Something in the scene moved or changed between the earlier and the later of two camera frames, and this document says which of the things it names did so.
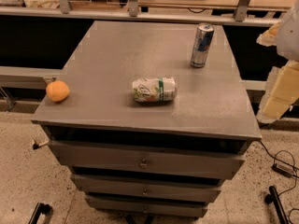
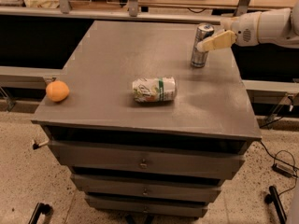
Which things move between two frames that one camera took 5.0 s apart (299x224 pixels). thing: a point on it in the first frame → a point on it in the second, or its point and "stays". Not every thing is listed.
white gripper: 290,36 → 245,29
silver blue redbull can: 204,36 stays
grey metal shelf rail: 133,14 stays
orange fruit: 58,91 stays
